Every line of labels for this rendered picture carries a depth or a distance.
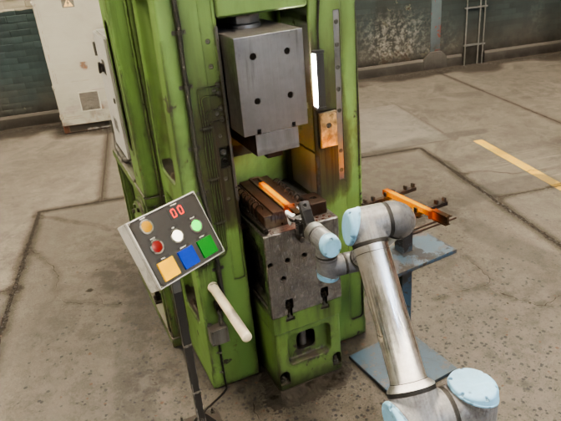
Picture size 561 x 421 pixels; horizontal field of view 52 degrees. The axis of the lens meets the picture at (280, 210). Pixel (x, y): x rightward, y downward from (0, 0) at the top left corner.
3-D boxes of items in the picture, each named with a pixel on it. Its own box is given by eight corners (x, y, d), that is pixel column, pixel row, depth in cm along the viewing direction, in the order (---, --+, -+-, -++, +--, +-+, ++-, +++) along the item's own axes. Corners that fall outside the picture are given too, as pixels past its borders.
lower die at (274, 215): (305, 219, 267) (303, 202, 263) (265, 230, 260) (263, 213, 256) (268, 189, 301) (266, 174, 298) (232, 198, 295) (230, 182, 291)
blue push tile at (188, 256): (201, 261, 227) (192, 244, 227) (186, 269, 222) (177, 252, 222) (198, 261, 228) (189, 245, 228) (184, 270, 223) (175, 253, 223)
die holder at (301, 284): (341, 296, 286) (338, 215, 267) (272, 320, 273) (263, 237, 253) (292, 248, 333) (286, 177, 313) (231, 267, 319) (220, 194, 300)
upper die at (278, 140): (299, 146, 251) (298, 125, 247) (257, 156, 244) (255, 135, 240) (261, 123, 286) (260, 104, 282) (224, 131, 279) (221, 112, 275)
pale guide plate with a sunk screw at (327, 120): (338, 144, 274) (336, 110, 266) (321, 149, 271) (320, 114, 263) (336, 144, 276) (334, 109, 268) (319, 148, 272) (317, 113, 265)
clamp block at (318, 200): (327, 212, 271) (326, 200, 268) (311, 217, 268) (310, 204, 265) (315, 203, 281) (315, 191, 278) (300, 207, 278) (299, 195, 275)
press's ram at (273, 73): (325, 119, 252) (320, 24, 234) (244, 138, 238) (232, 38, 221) (285, 99, 287) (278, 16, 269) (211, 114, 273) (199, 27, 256)
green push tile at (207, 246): (218, 250, 234) (210, 233, 234) (205, 258, 229) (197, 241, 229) (216, 251, 235) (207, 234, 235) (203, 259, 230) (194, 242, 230)
